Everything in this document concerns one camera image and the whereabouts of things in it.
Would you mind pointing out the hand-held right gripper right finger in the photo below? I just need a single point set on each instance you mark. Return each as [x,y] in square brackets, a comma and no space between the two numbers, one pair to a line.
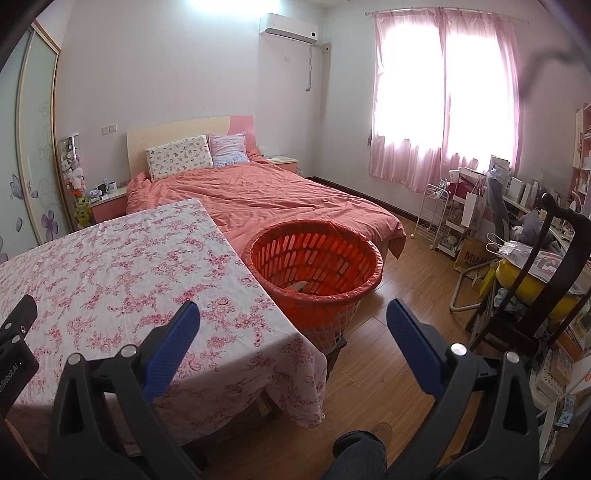
[413,346]

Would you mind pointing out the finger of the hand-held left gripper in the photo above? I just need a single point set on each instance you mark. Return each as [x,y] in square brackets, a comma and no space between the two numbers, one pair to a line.
[21,314]

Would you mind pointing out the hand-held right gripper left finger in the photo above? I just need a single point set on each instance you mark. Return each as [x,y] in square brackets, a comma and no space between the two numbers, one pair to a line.
[173,350]

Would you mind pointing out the orange laundry basket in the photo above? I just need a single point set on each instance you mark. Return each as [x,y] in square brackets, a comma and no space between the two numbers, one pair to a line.
[314,314]

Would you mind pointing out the brown paper shopping bag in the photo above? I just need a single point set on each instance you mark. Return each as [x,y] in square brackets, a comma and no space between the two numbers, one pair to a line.
[473,261]

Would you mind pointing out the green yellow plush toy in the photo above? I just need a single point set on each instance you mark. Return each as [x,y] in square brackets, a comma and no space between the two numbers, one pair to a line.
[82,210]

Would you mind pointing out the person's leg in jeans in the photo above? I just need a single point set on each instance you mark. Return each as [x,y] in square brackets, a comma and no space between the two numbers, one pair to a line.
[360,454]

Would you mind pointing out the white storage trolley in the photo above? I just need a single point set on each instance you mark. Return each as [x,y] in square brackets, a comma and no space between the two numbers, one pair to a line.
[457,230]

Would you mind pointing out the pink white nightstand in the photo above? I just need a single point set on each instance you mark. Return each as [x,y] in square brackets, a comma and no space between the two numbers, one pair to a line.
[281,162]
[108,205]

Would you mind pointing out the dark wooden chair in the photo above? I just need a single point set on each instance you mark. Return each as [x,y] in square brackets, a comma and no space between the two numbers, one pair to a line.
[540,277]

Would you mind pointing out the white paper shopping bag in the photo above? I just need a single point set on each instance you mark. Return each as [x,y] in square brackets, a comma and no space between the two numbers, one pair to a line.
[473,210]

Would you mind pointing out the white mug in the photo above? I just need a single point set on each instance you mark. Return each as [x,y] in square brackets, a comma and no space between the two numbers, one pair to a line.
[111,187]

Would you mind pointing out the clear plush toy display case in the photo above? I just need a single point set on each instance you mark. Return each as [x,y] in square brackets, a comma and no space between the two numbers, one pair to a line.
[71,161]

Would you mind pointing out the floral sliding wardrobe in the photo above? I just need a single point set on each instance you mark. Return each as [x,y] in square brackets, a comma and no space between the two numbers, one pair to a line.
[27,138]

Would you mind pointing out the bed with salmon duvet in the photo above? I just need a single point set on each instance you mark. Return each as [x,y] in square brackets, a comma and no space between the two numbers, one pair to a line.
[277,198]

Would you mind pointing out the floral print pillow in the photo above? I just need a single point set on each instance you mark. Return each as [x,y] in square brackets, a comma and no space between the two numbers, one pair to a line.
[178,157]

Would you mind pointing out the pink striped pillow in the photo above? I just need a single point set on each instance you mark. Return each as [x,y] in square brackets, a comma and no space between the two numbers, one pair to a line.
[228,147]

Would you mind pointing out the beige pink headboard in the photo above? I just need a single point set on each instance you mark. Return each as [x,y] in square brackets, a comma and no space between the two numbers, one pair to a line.
[184,131]

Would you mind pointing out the pink curtain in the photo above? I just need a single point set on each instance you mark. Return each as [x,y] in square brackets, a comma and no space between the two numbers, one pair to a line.
[443,92]

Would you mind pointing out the pink white bookshelf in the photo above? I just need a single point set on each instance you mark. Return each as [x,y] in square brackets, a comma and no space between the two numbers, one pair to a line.
[584,152]

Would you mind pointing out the white air conditioner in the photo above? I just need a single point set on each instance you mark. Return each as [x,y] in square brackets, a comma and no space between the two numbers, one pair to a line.
[288,27]

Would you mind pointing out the white wall socket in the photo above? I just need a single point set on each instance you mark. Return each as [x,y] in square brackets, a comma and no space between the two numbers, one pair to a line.
[110,128]

